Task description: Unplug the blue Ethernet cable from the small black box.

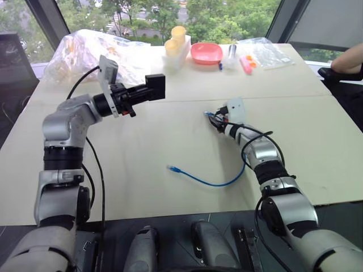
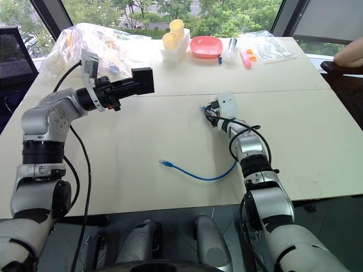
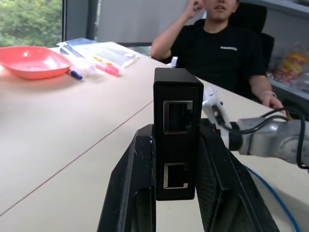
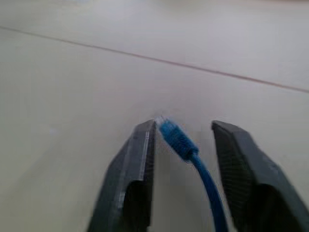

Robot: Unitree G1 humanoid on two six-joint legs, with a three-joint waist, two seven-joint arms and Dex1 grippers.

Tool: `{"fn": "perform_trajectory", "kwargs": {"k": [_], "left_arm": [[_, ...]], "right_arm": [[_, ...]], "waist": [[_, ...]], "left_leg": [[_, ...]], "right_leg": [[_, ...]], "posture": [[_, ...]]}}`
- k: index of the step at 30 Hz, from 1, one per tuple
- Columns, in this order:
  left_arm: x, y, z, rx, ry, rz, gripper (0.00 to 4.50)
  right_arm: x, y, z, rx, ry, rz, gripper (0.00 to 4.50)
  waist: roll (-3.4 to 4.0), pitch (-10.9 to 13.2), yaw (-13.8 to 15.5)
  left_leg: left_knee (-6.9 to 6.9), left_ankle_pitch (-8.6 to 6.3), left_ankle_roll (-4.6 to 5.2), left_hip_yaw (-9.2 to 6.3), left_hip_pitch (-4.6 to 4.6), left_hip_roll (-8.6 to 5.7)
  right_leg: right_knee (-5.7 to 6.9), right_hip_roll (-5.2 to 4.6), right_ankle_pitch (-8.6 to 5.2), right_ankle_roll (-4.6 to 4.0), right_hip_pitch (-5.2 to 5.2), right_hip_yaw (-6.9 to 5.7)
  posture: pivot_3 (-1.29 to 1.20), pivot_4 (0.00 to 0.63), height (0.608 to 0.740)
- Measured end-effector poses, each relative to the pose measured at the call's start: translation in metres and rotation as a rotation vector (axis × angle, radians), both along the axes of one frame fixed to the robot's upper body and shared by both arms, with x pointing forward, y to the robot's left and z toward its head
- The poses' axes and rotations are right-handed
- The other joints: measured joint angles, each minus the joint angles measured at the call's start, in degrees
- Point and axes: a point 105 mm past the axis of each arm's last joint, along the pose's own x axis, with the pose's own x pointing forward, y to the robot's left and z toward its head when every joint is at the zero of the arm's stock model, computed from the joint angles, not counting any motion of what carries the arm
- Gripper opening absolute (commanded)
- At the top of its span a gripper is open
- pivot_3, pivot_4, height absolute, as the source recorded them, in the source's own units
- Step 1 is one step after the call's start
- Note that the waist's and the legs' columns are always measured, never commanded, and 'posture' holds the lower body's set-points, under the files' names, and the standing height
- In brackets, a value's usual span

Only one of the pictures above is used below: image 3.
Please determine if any black office chair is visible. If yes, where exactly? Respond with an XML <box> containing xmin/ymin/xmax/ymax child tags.
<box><xmin>193</xmin><ymin>0</ymin><xmax>275</xmax><ymax>102</ymax></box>

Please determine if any small black Ethernet box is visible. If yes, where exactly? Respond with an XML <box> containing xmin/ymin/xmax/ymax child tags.
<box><xmin>153</xmin><ymin>67</ymin><xmax>205</xmax><ymax>202</ymax></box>

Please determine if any blue Ethernet cable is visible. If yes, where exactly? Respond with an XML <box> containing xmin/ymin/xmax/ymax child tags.
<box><xmin>244</xmin><ymin>165</ymin><xmax>301</xmax><ymax>232</ymax></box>

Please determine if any red plastic tray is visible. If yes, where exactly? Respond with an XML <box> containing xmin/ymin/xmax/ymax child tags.
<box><xmin>0</xmin><ymin>46</ymin><xmax>73</xmax><ymax>80</ymax></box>

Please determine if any white wristband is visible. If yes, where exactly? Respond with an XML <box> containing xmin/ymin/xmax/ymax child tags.
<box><xmin>261</xmin><ymin>90</ymin><xmax>277</xmax><ymax>99</ymax></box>

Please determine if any grey shelf unit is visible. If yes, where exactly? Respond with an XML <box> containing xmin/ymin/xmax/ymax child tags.
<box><xmin>241</xmin><ymin>0</ymin><xmax>309</xmax><ymax>99</ymax></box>

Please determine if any pink highlighter pen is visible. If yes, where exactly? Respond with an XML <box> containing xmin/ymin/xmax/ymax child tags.
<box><xmin>95</xmin><ymin>63</ymin><xmax>120</xmax><ymax>76</ymax></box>

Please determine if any person's right hand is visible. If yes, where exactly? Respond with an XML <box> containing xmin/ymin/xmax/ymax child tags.
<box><xmin>187</xmin><ymin>0</ymin><xmax>206</xmax><ymax>19</ymax></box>

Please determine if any colourful snack bag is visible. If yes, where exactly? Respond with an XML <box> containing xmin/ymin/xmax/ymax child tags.
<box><xmin>274</xmin><ymin>52</ymin><xmax>309</xmax><ymax>86</ymax></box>

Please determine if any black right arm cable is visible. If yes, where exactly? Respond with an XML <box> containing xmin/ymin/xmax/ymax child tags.
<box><xmin>231</xmin><ymin>107</ymin><xmax>309</xmax><ymax>170</ymax></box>

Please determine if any person's left hand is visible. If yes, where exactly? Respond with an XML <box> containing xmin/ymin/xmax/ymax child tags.
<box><xmin>261</xmin><ymin>95</ymin><xmax>287</xmax><ymax>116</ymax></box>

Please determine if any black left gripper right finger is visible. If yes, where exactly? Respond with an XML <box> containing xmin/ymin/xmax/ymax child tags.
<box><xmin>194</xmin><ymin>118</ymin><xmax>281</xmax><ymax>232</ymax></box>

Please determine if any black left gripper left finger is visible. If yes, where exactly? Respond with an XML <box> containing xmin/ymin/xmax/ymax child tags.
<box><xmin>97</xmin><ymin>124</ymin><xmax>158</xmax><ymax>232</ymax></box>

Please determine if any white pen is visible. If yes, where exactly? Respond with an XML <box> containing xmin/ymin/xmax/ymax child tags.
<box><xmin>121</xmin><ymin>56</ymin><xmax>140</xmax><ymax>69</ymax></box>

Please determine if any blue marker pen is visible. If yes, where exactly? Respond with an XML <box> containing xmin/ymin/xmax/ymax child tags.
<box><xmin>66</xmin><ymin>70</ymin><xmax>84</xmax><ymax>81</ymax></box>

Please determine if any person in black t-shirt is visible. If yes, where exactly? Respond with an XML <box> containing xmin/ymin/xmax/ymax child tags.
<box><xmin>150</xmin><ymin>0</ymin><xmax>287</xmax><ymax>115</ymax></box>

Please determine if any clear plastic document bag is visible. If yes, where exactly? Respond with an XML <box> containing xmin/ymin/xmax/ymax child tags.
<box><xmin>56</xmin><ymin>38</ymin><xmax>140</xmax><ymax>69</ymax></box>

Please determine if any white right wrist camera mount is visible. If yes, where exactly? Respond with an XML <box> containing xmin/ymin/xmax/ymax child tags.
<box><xmin>202</xmin><ymin>87</ymin><xmax>239</xmax><ymax>150</ymax></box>

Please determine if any crumpled clear plastic wrap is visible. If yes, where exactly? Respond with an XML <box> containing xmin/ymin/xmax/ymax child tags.
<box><xmin>71</xmin><ymin>59</ymin><xmax>98</xmax><ymax>76</ymax></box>

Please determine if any dark window frame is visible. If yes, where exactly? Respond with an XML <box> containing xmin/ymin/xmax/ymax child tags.
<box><xmin>61</xmin><ymin>0</ymin><xmax>100</xmax><ymax>42</ymax></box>

